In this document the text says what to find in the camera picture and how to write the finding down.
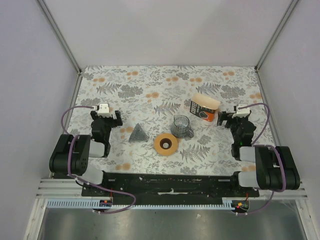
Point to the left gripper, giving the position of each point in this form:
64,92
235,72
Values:
115,122

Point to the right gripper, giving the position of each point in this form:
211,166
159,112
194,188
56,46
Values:
222,116

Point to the coffee filter paper box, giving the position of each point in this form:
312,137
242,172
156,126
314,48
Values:
204,107

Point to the grey glass dripper cone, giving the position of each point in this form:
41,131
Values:
138,135

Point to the wooden dripper ring holder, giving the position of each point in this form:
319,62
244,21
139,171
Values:
166,144

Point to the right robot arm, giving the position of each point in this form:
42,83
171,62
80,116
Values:
275,169

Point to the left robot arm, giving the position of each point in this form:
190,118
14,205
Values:
71,154

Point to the glass measuring pitcher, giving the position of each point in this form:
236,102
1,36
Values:
181,128

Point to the floral patterned table mat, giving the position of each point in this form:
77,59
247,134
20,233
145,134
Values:
151,96

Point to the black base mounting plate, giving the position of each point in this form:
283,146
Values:
211,185

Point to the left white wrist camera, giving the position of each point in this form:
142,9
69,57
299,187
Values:
102,110

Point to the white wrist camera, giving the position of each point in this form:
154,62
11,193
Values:
102,110
243,112

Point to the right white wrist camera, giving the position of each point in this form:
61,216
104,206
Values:
243,112

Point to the white slotted cable duct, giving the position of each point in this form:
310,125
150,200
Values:
56,203

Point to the aluminium frame rail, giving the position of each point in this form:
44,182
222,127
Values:
68,189

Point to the right aluminium corner post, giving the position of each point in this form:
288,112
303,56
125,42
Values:
275,35

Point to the aluminium corner post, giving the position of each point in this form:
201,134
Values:
59,35
275,35

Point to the left aluminium corner post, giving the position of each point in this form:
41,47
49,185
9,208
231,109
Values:
59,35

